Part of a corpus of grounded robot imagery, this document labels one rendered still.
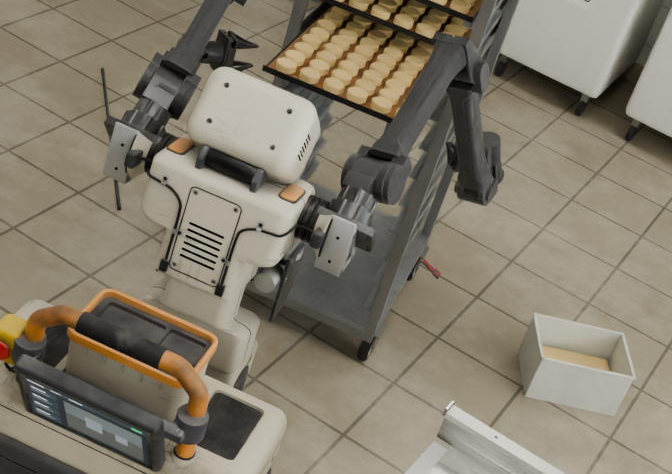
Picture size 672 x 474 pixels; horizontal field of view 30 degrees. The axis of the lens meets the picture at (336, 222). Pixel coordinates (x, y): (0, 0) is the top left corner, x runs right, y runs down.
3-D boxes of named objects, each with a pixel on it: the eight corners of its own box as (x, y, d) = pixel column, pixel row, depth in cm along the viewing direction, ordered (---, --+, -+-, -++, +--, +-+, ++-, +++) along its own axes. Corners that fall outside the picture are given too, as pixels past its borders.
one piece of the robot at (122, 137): (124, 185, 235) (139, 132, 230) (101, 175, 235) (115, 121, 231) (147, 169, 244) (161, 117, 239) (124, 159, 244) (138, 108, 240)
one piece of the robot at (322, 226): (296, 268, 227) (310, 274, 226) (314, 216, 222) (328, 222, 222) (316, 243, 238) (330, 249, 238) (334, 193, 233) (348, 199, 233)
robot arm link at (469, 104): (430, 62, 260) (478, 73, 255) (441, 45, 263) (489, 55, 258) (450, 201, 291) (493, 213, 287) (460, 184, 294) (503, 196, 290)
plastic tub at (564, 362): (604, 370, 399) (624, 332, 391) (616, 417, 381) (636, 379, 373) (515, 350, 396) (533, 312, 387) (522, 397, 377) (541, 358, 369)
